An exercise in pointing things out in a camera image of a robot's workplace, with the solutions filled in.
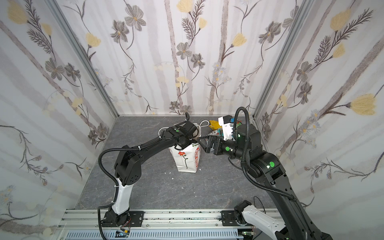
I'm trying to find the yellow snack packet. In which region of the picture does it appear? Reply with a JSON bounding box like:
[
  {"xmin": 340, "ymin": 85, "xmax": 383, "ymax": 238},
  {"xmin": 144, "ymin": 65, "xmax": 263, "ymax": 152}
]
[{"xmin": 209, "ymin": 120, "xmax": 222, "ymax": 131}]

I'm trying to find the white paper bag red flower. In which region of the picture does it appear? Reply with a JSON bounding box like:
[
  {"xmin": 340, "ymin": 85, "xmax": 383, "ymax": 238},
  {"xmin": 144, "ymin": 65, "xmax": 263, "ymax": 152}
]
[{"xmin": 168, "ymin": 142, "xmax": 202, "ymax": 173}]

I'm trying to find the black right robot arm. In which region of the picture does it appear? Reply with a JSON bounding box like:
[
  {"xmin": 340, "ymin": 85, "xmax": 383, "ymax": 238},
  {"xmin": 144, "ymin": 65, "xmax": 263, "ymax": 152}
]
[{"xmin": 198, "ymin": 124, "xmax": 332, "ymax": 240}]

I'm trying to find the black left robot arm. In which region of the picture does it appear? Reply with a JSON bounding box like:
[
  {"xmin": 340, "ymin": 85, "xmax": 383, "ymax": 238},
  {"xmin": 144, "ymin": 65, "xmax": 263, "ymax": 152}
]
[{"xmin": 98, "ymin": 120, "xmax": 200, "ymax": 227}]

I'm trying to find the small green circuit board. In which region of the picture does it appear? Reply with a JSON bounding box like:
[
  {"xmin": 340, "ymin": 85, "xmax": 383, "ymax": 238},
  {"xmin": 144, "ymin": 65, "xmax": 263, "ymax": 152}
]
[{"xmin": 115, "ymin": 231, "xmax": 129, "ymax": 238}]

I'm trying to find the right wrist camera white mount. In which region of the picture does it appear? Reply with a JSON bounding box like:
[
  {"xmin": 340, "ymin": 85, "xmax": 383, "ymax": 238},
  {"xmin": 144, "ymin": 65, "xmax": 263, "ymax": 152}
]
[{"xmin": 218, "ymin": 115, "xmax": 235, "ymax": 141}]

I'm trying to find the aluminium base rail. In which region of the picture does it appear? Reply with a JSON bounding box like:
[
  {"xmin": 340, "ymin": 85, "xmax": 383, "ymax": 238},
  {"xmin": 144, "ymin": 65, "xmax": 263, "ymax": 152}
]
[{"xmin": 56, "ymin": 208, "xmax": 310, "ymax": 240}]

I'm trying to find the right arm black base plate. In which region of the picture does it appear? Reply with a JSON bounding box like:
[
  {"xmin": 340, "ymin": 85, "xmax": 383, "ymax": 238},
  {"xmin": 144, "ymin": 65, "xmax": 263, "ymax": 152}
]
[{"xmin": 219, "ymin": 210, "xmax": 254, "ymax": 228}]

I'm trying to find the white slotted cable duct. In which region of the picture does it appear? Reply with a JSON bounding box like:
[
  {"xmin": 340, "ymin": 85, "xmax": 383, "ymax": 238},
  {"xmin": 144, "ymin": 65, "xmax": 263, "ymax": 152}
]
[{"xmin": 65, "ymin": 229, "xmax": 244, "ymax": 240}]

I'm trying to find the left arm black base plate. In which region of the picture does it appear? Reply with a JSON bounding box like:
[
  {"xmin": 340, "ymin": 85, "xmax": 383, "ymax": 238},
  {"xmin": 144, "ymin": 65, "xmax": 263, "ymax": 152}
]
[{"xmin": 101, "ymin": 210, "xmax": 145, "ymax": 227}]

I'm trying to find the right corner aluminium post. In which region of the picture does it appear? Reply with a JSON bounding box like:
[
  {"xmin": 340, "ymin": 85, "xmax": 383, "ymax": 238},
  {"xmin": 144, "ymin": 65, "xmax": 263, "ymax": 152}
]
[{"xmin": 253, "ymin": 0, "xmax": 316, "ymax": 119}]

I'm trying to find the corner aluminium post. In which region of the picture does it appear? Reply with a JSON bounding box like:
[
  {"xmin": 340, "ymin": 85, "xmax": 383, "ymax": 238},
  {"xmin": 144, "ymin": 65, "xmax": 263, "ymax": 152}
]
[
  {"xmin": 253, "ymin": 0, "xmax": 316, "ymax": 119},
  {"xmin": 45, "ymin": 0, "xmax": 120, "ymax": 118}
]

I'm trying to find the left corner aluminium post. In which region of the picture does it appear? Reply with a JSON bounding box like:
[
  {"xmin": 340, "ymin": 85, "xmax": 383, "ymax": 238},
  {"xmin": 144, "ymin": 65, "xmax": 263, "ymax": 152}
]
[{"xmin": 45, "ymin": 0, "xmax": 120, "ymax": 118}]

